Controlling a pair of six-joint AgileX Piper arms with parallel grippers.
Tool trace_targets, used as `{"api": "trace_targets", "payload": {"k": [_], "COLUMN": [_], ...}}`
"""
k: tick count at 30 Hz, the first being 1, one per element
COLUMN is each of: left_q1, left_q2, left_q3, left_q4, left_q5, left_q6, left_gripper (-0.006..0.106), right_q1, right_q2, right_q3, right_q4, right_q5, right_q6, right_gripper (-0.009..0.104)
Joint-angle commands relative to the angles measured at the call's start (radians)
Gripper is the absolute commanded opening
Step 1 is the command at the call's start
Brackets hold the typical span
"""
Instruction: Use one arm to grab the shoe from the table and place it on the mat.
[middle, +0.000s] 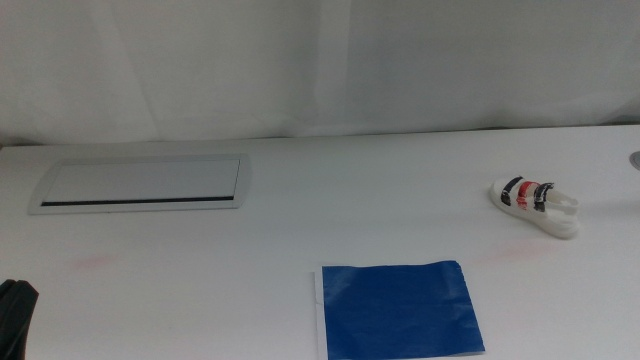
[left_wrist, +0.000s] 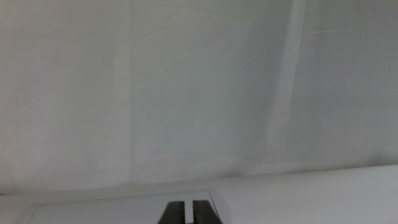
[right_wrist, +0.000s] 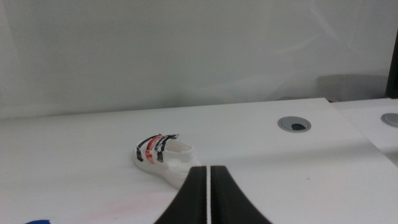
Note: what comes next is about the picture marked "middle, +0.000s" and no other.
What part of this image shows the white sandal with striped straps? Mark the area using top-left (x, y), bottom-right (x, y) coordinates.
top-left (489, 175), bottom-right (581, 240)

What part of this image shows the white sheet under mat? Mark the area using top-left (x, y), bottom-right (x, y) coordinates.
top-left (313, 271), bottom-right (330, 360)

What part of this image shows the blue mat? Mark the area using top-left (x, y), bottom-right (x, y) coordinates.
top-left (321, 259), bottom-right (486, 360)

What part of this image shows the white fabric curtain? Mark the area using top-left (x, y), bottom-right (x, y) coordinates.
top-left (0, 0), bottom-right (640, 147)

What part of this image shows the silver table cable hatch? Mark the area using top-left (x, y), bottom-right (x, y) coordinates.
top-left (27, 153), bottom-right (253, 216)

